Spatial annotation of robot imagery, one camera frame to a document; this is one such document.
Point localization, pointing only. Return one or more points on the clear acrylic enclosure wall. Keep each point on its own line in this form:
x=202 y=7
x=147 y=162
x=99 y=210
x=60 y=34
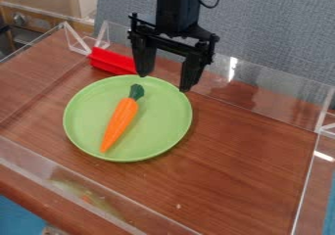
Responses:
x=251 y=173

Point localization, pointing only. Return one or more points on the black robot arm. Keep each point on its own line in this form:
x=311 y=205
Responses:
x=172 y=31

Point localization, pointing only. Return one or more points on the orange toy carrot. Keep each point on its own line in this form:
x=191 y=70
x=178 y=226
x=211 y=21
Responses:
x=122 y=117

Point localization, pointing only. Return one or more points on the red plastic block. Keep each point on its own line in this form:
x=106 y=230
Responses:
x=112 y=62

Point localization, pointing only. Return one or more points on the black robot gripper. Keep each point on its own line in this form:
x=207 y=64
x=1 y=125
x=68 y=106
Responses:
x=172 y=30

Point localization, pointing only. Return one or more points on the green round plate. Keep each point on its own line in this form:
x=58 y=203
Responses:
x=158 y=127

